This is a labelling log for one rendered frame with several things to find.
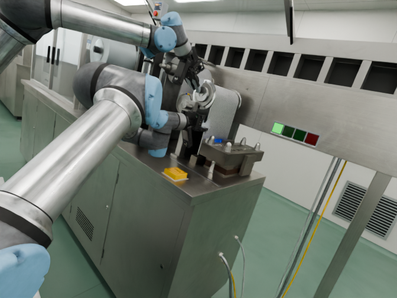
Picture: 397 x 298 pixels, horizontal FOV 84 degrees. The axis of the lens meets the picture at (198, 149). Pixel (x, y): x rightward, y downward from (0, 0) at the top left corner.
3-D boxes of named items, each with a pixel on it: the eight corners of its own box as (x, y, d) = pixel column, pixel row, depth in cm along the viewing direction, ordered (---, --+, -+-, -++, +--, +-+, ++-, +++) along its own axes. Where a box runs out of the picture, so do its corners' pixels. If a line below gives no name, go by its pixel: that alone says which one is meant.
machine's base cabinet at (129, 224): (18, 158, 250) (23, 83, 230) (77, 156, 300) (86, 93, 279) (145, 368, 101) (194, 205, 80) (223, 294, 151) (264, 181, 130)
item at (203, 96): (201, 104, 109) (193, 96, 113) (204, 104, 111) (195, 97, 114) (209, 91, 106) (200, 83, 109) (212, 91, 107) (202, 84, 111)
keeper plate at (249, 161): (238, 174, 113) (244, 155, 111) (247, 172, 121) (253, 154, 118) (242, 176, 112) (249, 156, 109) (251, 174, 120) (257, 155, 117)
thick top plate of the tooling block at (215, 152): (198, 153, 109) (201, 142, 107) (238, 151, 139) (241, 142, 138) (224, 166, 99) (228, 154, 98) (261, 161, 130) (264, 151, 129)
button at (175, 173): (163, 173, 91) (164, 168, 91) (175, 171, 97) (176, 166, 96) (174, 180, 87) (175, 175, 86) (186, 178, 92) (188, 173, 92)
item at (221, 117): (201, 138, 113) (211, 103, 109) (226, 139, 131) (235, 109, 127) (202, 138, 113) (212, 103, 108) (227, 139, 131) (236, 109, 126)
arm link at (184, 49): (180, 48, 88) (167, 47, 93) (184, 58, 91) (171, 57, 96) (192, 38, 90) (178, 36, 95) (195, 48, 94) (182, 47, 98)
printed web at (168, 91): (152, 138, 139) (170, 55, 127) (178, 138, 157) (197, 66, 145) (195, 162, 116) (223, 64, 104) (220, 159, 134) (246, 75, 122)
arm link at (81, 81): (38, 81, 49) (117, 145, 96) (83, 94, 48) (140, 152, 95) (62, 40, 52) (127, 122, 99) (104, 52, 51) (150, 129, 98)
